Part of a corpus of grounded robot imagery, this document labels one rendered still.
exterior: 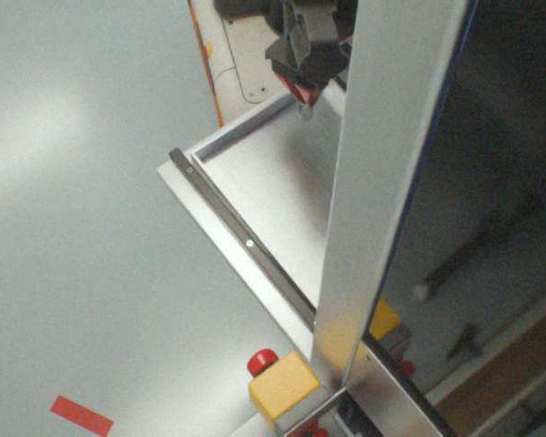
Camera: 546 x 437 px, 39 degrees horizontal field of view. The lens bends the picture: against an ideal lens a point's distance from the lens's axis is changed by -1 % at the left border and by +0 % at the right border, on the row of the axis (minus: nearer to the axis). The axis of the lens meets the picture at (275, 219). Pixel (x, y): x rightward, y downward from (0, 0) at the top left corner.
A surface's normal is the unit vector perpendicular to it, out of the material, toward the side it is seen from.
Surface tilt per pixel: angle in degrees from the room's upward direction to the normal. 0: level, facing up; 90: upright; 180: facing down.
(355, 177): 90
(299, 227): 0
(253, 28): 0
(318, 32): 5
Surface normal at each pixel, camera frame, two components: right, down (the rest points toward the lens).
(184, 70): 0.00, -0.44
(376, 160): -0.79, 0.54
